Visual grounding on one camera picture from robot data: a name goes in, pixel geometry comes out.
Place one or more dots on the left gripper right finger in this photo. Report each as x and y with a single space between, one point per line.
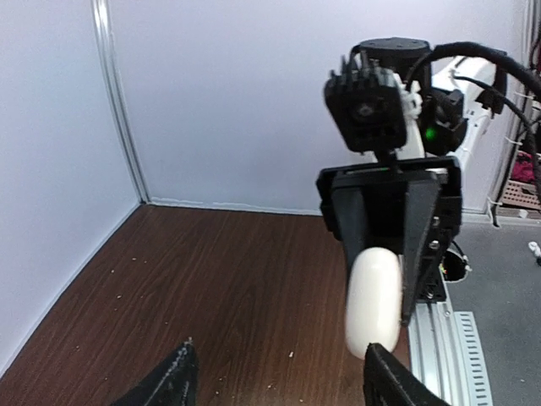
386 381

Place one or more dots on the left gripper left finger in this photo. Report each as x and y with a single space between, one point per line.
172 382

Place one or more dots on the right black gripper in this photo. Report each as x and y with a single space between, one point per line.
412 208

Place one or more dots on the white charging case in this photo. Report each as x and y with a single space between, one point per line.
374 301

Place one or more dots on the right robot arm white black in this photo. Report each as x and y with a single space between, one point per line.
462 85

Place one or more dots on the left aluminium frame post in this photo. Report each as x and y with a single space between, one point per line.
113 84

